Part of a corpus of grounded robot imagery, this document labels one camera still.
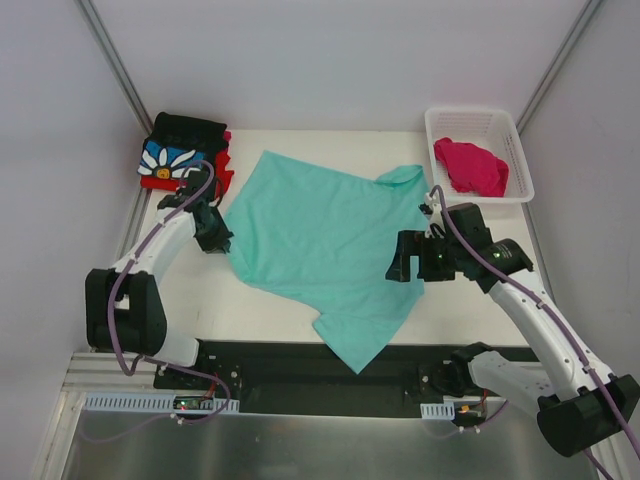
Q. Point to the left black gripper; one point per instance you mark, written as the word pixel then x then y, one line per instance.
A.
pixel 214 236

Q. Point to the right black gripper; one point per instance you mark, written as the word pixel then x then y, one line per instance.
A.
pixel 420 255

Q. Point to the teal t shirt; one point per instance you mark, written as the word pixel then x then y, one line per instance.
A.
pixel 326 239

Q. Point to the white plastic basket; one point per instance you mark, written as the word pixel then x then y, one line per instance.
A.
pixel 490 129

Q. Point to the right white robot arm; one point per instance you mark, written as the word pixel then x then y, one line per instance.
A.
pixel 579 401

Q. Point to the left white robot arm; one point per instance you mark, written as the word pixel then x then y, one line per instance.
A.
pixel 124 310

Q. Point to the red folded t shirt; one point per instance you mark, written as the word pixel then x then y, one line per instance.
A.
pixel 160 174

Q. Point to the pink folded t shirt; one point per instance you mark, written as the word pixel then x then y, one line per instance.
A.
pixel 227 137

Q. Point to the magenta t shirt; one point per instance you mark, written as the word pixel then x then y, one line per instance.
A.
pixel 472 169

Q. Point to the right white cable duct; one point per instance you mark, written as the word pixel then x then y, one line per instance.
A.
pixel 438 411

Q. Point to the white cable duct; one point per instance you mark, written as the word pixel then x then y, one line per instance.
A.
pixel 158 404
pixel 438 411

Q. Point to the left white cable duct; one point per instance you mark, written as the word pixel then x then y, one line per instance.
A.
pixel 158 404

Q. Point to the left aluminium frame post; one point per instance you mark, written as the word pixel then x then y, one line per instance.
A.
pixel 98 30

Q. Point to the aluminium frame post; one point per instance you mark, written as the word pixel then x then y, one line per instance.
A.
pixel 586 16
pixel 98 30

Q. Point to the right aluminium frame post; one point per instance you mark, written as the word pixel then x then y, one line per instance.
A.
pixel 586 16

